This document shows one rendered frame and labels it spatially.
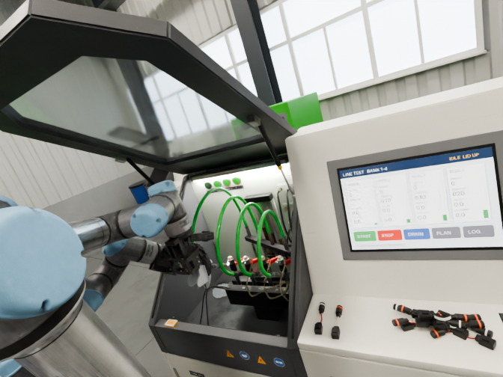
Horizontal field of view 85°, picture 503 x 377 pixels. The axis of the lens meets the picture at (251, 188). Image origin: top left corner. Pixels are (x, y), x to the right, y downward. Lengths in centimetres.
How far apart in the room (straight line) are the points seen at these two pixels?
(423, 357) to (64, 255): 83
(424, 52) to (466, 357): 413
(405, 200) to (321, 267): 37
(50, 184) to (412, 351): 736
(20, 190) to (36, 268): 714
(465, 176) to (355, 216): 31
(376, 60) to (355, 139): 381
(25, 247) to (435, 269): 98
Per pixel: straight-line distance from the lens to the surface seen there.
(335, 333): 96
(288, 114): 361
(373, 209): 97
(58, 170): 771
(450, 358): 94
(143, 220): 68
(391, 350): 94
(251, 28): 505
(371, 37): 473
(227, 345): 117
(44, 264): 37
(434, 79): 467
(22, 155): 756
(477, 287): 106
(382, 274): 104
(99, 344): 45
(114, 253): 94
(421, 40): 465
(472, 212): 98
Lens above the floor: 169
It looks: 16 degrees down
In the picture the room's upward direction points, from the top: 18 degrees counter-clockwise
